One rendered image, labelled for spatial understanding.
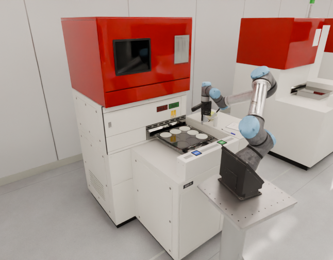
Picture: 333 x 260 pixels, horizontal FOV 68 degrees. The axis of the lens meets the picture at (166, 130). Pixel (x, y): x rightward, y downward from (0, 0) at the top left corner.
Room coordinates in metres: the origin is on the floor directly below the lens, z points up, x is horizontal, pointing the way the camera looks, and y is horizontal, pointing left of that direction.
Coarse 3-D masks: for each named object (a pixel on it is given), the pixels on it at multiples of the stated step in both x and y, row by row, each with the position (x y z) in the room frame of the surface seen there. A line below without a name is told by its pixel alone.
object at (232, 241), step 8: (224, 224) 1.25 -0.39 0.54; (224, 232) 1.23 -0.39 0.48; (232, 232) 1.19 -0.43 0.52; (240, 232) 1.19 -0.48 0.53; (224, 240) 1.23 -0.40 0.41; (232, 240) 1.19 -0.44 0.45; (240, 240) 1.19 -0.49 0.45; (224, 248) 1.22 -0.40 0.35; (232, 248) 1.19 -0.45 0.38; (240, 248) 1.19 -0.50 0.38; (224, 256) 1.21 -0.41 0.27; (232, 256) 1.18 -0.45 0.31; (240, 256) 1.17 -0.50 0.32
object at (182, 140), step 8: (176, 128) 2.03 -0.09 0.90; (192, 128) 2.03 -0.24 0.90; (160, 136) 1.87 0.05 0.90; (176, 136) 1.86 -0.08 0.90; (184, 136) 1.87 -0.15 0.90; (192, 136) 1.86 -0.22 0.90; (208, 136) 1.86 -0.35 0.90; (176, 144) 1.72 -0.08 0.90; (184, 144) 1.72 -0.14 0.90; (192, 144) 1.71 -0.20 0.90
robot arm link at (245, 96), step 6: (276, 84) 1.59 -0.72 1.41; (252, 90) 1.70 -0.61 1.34; (270, 90) 1.57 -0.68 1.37; (222, 96) 1.84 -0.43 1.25; (228, 96) 1.81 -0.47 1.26; (234, 96) 1.77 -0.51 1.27; (240, 96) 1.73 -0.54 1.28; (246, 96) 1.70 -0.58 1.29; (216, 102) 1.83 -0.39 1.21; (222, 102) 1.82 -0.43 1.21; (228, 102) 1.79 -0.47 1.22; (234, 102) 1.76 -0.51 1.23; (240, 102) 1.74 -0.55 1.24; (222, 108) 1.84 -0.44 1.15
